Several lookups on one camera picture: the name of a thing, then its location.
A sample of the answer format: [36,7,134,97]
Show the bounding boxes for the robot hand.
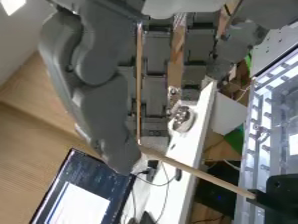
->
[37,0,298,176]

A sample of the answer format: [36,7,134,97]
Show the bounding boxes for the beige wooden chopstick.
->
[137,145,258,200]

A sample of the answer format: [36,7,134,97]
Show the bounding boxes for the white desk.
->
[121,80,219,224]

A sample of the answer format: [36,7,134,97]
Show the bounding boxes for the computer screen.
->
[28,148,137,224]

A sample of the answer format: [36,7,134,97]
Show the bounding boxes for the clear box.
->
[234,43,298,224]

